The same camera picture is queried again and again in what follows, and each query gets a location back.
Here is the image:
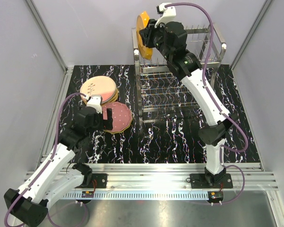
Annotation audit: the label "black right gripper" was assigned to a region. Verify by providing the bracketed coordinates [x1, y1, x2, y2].
[139, 18, 172, 61]

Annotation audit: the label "pink dotted scalloped plate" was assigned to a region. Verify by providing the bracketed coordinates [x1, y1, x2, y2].
[102, 102, 133, 134]

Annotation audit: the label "orange dotted scalloped plate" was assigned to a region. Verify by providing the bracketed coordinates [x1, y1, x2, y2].
[136, 11, 153, 60]

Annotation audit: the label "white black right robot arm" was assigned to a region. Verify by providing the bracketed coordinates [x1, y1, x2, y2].
[138, 19, 238, 188]

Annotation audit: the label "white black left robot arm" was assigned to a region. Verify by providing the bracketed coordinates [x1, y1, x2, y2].
[4, 107, 113, 227]

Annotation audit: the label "tan plates under leaf plate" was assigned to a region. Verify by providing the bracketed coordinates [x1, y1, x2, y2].
[82, 87, 119, 106]

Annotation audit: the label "stainless steel dish rack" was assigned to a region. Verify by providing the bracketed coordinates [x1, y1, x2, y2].
[132, 24, 227, 123]

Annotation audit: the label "beige pink leaf plate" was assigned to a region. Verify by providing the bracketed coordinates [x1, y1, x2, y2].
[80, 76, 116, 103]

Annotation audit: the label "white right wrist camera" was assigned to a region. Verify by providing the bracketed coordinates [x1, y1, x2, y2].
[155, 2, 176, 28]

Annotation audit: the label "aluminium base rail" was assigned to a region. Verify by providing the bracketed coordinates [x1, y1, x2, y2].
[89, 163, 278, 191]

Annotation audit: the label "white slotted cable duct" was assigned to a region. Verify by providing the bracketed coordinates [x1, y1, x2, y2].
[62, 190, 208, 201]

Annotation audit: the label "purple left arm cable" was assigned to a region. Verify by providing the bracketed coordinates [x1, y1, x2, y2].
[3, 92, 90, 227]

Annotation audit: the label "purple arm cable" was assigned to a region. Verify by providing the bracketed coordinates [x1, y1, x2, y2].
[165, 2, 249, 205]
[3, 92, 90, 227]

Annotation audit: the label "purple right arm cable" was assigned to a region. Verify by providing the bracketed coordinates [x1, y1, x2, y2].
[165, 2, 249, 205]

